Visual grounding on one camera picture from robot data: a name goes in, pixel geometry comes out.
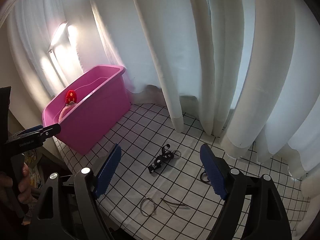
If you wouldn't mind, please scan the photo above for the thin metal bangle set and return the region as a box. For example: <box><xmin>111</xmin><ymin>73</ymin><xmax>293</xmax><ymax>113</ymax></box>
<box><xmin>139</xmin><ymin>197</ymin><xmax>157</xmax><ymax>217</ymax></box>

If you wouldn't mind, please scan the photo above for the dark metal hair pin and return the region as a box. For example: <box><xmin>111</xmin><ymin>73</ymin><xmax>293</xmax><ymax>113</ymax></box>
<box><xmin>161</xmin><ymin>198</ymin><xmax>190</xmax><ymax>213</ymax></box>

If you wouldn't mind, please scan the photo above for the person's left hand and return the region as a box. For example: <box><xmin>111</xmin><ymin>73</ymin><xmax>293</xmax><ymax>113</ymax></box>
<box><xmin>1</xmin><ymin>163</ymin><xmax>33</xmax><ymax>204</ymax></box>

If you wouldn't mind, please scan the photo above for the pink strawberry plush headband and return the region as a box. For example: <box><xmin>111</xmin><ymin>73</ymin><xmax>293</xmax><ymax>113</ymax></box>
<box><xmin>58</xmin><ymin>90</ymin><xmax>78</xmax><ymax>122</ymax></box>

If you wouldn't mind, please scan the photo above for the pink plastic tub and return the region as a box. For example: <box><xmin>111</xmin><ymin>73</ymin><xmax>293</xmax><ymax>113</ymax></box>
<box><xmin>42</xmin><ymin>65</ymin><xmax>131</xmax><ymax>155</ymax></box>

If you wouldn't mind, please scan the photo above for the white grid bed sheet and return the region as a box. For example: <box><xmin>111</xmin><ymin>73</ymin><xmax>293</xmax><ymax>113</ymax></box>
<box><xmin>55</xmin><ymin>104</ymin><xmax>310</xmax><ymax>239</ymax></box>

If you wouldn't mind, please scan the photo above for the white curtain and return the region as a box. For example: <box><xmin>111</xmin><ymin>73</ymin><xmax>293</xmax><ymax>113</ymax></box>
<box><xmin>1</xmin><ymin>0</ymin><xmax>319</xmax><ymax>199</ymax></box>

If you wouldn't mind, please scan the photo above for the black hair tie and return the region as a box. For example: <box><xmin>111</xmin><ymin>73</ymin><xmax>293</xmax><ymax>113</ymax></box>
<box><xmin>199</xmin><ymin>171</ymin><xmax>212</xmax><ymax>184</ymax></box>

